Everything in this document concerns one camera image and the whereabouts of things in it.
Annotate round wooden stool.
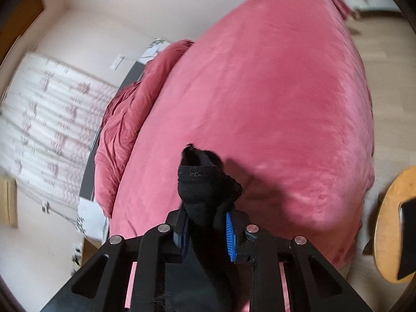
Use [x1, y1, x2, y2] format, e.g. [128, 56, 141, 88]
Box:
[372, 166, 416, 285]

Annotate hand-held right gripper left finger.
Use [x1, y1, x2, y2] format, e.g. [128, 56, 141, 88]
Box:
[39, 208, 191, 312]

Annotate black flat object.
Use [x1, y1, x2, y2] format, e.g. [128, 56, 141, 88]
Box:
[396, 197, 416, 280]

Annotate white printed curtain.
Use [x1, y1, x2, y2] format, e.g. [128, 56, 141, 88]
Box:
[0, 54, 119, 209]

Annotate black pants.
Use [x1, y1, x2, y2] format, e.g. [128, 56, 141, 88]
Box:
[164, 143, 253, 312]

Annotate pink bed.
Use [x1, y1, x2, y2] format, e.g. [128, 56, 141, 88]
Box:
[94, 0, 376, 312]

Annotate wooden door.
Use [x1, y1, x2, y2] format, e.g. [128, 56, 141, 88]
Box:
[0, 0, 45, 50]

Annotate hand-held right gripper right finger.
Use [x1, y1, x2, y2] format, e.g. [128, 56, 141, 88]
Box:
[224, 211, 374, 312]

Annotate pink duvet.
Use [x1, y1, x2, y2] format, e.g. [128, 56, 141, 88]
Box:
[94, 39, 196, 219]

